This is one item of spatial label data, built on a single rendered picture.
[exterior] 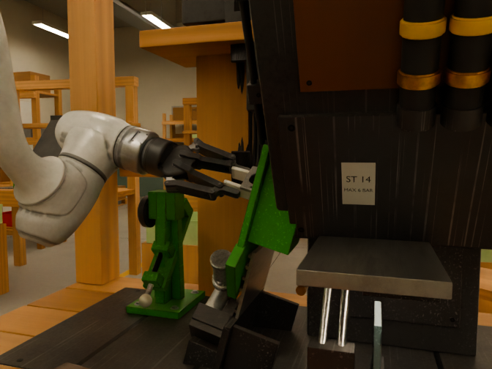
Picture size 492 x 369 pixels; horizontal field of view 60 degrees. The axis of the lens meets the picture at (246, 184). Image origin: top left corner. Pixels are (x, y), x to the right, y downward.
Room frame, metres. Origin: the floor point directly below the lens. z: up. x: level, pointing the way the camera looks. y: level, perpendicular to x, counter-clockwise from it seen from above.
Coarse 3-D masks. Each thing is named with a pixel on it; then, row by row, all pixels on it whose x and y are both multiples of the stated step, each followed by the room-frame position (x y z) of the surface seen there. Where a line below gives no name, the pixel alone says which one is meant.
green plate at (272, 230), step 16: (256, 176) 0.66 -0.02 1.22; (256, 192) 0.66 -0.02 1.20; (272, 192) 0.67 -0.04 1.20; (256, 208) 0.68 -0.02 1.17; (272, 208) 0.67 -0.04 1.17; (256, 224) 0.68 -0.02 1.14; (272, 224) 0.67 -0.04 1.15; (288, 224) 0.66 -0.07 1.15; (240, 240) 0.67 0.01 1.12; (256, 240) 0.68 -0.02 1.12; (272, 240) 0.67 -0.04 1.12; (288, 240) 0.66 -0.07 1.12
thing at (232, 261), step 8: (240, 248) 0.67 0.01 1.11; (232, 256) 0.66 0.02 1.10; (240, 256) 0.66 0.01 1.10; (232, 264) 0.65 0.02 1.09; (240, 264) 0.67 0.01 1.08; (232, 272) 0.65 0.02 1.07; (240, 272) 0.69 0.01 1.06; (232, 280) 0.67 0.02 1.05; (240, 280) 0.70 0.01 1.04; (232, 288) 0.69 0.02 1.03; (232, 296) 0.71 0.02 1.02
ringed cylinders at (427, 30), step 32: (416, 0) 0.43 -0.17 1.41; (480, 0) 0.41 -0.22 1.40; (416, 32) 0.44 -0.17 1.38; (480, 32) 0.42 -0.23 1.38; (416, 64) 0.46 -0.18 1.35; (448, 64) 0.46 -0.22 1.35; (480, 64) 0.44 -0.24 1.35; (416, 96) 0.47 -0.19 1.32; (448, 96) 0.47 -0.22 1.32; (480, 96) 0.46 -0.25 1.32; (416, 128) 0.49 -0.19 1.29; (448, 128) 0.48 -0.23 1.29
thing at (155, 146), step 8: (152, 144) 0.82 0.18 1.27; (160, 144) 0.82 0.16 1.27; (168, 144) 0.82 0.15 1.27; (176, 144) 0.85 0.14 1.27; (144, 152) 0.82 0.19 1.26; (152, 152) 0.81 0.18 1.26; (160, 152) 0.81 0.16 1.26; (168, 152) 0.83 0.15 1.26; (176, 152) 0.84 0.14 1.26; (144, 160) 0.81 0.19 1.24; (152, 160) 0.81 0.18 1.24; (160, 160) 0.81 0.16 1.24; (168, 160) 0.82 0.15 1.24; (184, 160) 0.82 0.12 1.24; (192, 160) 0.82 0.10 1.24; (144, 168) 0.82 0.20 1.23; (152, 168) 0.81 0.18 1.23; (160, 168) 0.81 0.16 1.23; (168, 168) 0.81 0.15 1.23; (176, 168) 0.81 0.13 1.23; (160, 176) 0.83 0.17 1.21; (168, 176) 0.80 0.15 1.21; (176, 176) 0.81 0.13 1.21; (184, 176) 0.81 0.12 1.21
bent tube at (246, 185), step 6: (252, 168) 0.79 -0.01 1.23; (252, 174) 0.78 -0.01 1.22; (246, 180) 0.77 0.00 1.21; (252, 180) 0.79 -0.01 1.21; (240, 186) 0.76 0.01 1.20; (246, 186) 0.76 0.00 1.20; (252, 186) 0.76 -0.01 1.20; (216, 294) 0.74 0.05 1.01; (222, 294) 0.74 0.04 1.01; (210, 300) 0.74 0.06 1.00; (216, 300) 0.73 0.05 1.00; (222, 300) 0.74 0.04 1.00; (210, 306) 0.73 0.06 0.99; (216, 306) 0.73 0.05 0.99; (222, 306) 0.74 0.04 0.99
